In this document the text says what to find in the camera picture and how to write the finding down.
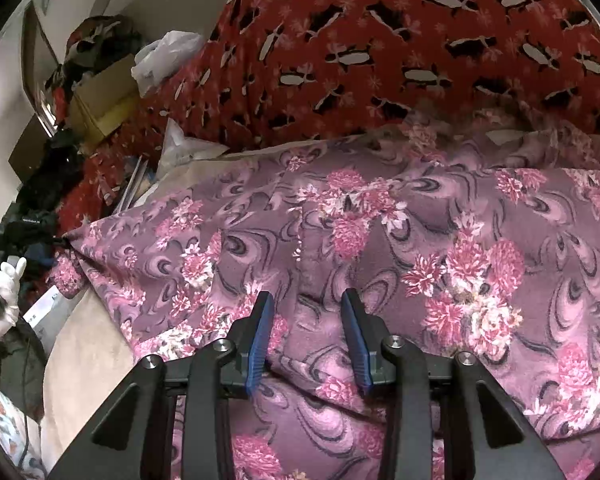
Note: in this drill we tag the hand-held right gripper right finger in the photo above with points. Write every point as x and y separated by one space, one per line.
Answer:
354 335

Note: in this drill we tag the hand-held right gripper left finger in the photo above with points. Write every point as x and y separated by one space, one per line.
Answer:
260 330

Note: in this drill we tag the purple floral cloth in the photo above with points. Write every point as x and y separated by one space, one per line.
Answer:
380 240

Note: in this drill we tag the person's left forearm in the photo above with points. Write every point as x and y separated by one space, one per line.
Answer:
15 365

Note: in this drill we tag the pile of dark clothes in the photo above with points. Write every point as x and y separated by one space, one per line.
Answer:
55 180

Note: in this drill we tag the person's left hand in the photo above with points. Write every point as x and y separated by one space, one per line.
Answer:
7 290

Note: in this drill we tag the brown wooden board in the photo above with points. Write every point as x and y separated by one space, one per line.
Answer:
27 147

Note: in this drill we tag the white flat box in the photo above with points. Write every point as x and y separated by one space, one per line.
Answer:
50 315

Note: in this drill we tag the stack of papers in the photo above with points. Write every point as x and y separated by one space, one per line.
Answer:
135 180

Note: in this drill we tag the cardboard box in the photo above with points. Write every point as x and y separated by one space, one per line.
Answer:
105 102

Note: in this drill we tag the clear plastic package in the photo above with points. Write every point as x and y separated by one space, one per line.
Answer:
187 147

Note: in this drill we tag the camouflage cloth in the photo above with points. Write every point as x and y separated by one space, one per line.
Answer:
100 40

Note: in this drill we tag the printed pillow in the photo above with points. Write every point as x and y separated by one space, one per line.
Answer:
17 440

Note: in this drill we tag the white plastic bag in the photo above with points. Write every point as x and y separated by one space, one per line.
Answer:
162 57

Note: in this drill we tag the red printed blanket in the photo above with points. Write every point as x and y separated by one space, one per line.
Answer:
360 50

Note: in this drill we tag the wall mirror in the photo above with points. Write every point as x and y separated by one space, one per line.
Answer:
37 70

